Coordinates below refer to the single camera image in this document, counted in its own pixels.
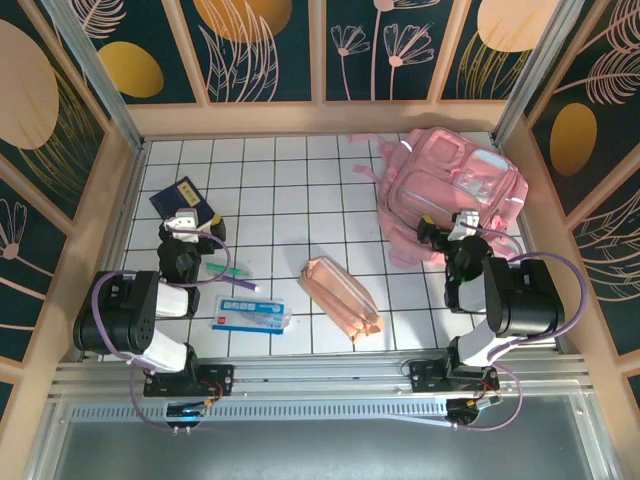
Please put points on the purple marker pen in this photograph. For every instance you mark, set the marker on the purple marker pen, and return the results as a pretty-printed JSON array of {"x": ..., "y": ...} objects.
[{"x": 245, "y": 284}]

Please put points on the green pen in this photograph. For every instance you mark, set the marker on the green pen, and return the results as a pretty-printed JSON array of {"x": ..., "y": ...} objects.
[{"x": 227, "y": 270}]

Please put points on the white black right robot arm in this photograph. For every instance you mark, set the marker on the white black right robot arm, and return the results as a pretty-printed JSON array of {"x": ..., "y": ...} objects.
[{"x": 525, "y": 295}]

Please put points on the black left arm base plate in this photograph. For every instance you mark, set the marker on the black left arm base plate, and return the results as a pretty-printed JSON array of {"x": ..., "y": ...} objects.
[{"x": 220, "y": 380}]

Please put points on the aluminium mounting rail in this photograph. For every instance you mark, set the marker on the aluminium mounting rail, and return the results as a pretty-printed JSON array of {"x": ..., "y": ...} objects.
[{"x": 320, "y": 375}]

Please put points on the grey metal sheet panel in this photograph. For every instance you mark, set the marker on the grey metal sheet panel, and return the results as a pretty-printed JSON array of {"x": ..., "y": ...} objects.
[{"x": 320, "y": 455}]

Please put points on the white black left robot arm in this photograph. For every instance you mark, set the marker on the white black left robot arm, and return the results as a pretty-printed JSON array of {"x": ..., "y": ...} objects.
[{"x": 120, "y": 310}]

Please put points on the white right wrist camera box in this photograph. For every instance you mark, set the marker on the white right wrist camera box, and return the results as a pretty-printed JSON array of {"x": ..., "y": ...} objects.
[{"x": 467, "y": 220}]

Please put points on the blue white stationery packet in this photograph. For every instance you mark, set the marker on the blue white stationery packet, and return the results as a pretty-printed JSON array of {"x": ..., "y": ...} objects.
[{"x": 250, "y": 315}]

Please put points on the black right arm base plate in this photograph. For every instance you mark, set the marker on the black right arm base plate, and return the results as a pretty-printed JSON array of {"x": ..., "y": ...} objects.
[{"x": 425, "y": 380}]

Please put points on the pink backpack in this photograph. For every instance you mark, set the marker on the pink backpack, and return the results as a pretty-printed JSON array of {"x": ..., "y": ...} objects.
[{"x": 440, "y": 175}]

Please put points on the dark blue book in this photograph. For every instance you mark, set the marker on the dark blue book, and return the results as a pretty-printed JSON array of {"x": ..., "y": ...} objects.
[{"x": 177, "y": 197}]

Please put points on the peach striped pencil case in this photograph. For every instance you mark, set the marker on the peach striped pencil case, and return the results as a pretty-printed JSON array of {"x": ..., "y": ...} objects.
[{"x": 340, "y": 300}]

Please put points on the aluminium frame post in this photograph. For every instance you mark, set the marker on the aluminium frame post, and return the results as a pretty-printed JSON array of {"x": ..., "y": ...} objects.
[
  {"x": 94, "y": 70},
  {"x": 540, "y": 70}
]

